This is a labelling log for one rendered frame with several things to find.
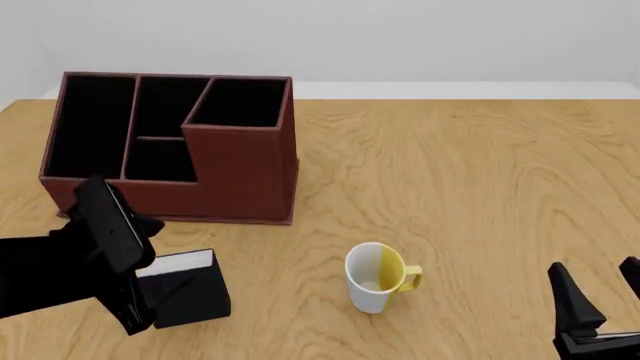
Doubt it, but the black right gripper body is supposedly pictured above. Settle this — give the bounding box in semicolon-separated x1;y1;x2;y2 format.
549;330;640;360

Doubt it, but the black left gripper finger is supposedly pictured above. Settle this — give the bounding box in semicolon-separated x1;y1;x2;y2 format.
146;277;203;315
133;214;167;239

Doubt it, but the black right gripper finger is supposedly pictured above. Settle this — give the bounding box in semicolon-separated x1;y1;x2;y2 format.
547;261;608;337
618;255;640;298

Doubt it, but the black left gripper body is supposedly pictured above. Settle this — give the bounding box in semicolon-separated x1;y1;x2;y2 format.
96;270;157;336

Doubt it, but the black book with white pages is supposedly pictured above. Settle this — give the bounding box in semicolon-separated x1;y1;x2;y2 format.
135;248;233;330

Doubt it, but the red-brown desk caddy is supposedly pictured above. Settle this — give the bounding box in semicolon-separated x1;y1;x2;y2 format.
38;70;301;227

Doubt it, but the black flat plate on stalk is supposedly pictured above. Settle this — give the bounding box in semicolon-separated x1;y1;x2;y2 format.
73;175;158;275

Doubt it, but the white and yellow mug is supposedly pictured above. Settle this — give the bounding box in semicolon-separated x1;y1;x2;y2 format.
344;241;424;315

